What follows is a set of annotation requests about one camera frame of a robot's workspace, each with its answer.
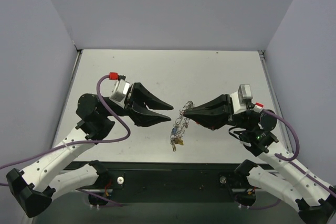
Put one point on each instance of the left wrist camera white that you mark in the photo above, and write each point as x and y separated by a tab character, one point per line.
121	87

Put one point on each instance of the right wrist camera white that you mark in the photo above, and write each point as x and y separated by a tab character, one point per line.
242	100

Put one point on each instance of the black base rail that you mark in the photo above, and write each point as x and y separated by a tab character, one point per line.
174	182

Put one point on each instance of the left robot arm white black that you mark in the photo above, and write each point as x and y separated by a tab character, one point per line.
36	186

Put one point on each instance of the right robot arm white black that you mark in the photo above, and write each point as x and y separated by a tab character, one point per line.
312	198

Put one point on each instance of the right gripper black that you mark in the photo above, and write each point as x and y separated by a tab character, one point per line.
227	109

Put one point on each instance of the large metal keyring band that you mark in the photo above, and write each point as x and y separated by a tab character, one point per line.
181	123

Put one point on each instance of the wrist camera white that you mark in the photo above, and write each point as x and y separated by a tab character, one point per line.
242	100
121	87

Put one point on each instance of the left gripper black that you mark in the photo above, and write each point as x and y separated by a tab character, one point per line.
131	102

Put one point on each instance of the yellow key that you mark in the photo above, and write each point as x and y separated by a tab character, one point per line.
175	142

